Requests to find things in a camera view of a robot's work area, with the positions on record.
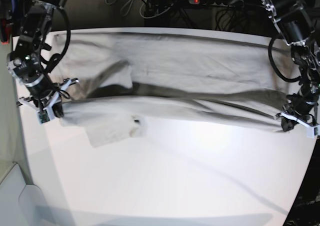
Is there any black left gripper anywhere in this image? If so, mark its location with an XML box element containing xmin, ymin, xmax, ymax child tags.
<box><xmin>282</xmin><ymin>88</ymin><xmax>320</xmax><ymax>123</ymax></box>

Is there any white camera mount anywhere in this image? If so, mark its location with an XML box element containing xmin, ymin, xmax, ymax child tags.
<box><xmin>16</xmin><ymin>78</ymin><xmax>79</xmax><ymax>124</ymax></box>
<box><xmin>276</xmin><ymin>111</ymin><xmax>320</xmax><ymax>139</ymax></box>

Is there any red and black clamp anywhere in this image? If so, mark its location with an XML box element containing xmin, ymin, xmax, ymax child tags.
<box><xmin>0</xmin><ymin>18</ymin><xmax>13</xmax><ymax>44</ymax></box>

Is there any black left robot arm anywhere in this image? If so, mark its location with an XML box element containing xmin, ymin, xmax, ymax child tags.
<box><xmin>261</xmin><ymin>0</ymin><xmax>320</xmax><ymax>138</ymax></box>

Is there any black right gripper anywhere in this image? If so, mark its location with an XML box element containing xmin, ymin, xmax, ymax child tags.
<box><xmin>6</xmin><ymin>56</ymin><xmax>80</xmax><ymax>119</ymax></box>

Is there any grey t-shirt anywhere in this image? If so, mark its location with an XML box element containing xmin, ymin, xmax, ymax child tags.
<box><xmin>51</xmin><ymin>33</ymin><xmax>289</xmax><ymax>148</ymax></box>

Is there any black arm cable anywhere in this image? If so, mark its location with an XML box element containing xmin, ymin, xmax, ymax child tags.
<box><xmin>39</xmin><ymin>6</ymin><xmax>73</xmax><ymax>74</ymax></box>

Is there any black power strip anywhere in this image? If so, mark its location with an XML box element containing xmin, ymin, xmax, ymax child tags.
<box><xmin>188</xmin><ymin>0</ymin><xmax>244</xmax><ymax>7</ymax></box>

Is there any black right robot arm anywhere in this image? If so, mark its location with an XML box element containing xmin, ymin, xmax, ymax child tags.
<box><xmin>7</xmin><ymin>0</ymin><xmax>79</xmax><ymax>124</ymax></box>

